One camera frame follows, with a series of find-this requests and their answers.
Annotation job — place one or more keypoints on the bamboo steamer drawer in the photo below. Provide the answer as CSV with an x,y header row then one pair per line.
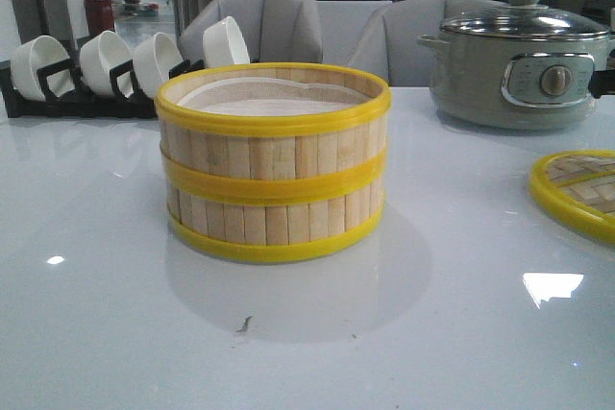
x,y
274,160
278,233

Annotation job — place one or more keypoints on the woven bamboo steamer lid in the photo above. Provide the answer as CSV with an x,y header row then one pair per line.
x,y
576,188

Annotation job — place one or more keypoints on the right grey chair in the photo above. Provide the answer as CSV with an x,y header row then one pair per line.
x,y
388,46

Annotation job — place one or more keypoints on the grey chair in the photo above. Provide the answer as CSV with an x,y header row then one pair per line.
x,y
388,46
274,30

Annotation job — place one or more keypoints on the left grey chair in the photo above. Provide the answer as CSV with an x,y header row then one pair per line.
x,y
274,30

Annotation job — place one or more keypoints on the white bowl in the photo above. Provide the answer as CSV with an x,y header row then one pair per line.
x,y
224,44
153,59
28,58
98,57

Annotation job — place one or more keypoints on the grey-green electric cooking pot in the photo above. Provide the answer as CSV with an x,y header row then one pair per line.
x,y
513,83

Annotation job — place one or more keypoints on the black bowl rack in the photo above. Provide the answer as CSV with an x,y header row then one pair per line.
x,y
127,99

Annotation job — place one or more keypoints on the red bin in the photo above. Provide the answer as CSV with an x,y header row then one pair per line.
x,y
99,17

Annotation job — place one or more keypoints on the glass pot lid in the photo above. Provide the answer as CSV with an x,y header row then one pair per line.
x,y
525,19

